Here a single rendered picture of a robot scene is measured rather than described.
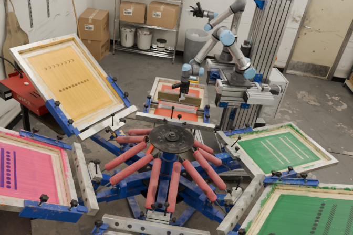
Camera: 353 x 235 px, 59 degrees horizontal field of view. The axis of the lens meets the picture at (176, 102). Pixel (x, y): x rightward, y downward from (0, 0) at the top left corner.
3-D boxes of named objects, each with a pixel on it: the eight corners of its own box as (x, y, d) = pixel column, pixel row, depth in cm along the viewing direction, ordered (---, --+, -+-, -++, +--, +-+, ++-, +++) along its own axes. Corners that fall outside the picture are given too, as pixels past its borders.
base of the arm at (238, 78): (243, 76, 311) (246, 67, 306) (248, 83, 298) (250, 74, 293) (229, 75, 308) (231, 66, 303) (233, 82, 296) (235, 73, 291)
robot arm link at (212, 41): (218, 19, 272) (185, 62, 289) (222, 23, 263) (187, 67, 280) (228, 26, 277) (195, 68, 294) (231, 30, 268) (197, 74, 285)
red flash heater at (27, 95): (-3, 89, 277) (-5, 77, 271) (43, 74, 311) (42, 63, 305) (39, 118, 251) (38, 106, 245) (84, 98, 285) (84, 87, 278)
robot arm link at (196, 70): (201, 64, 281) (190, 63, 278) (205, 69, 271) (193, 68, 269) (200, 72, 285) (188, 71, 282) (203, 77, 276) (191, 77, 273)
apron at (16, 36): (28, 71, 405) (18, -12, 350) (34, 72, 405) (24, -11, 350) (6, 91, 359) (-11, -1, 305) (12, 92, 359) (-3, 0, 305)
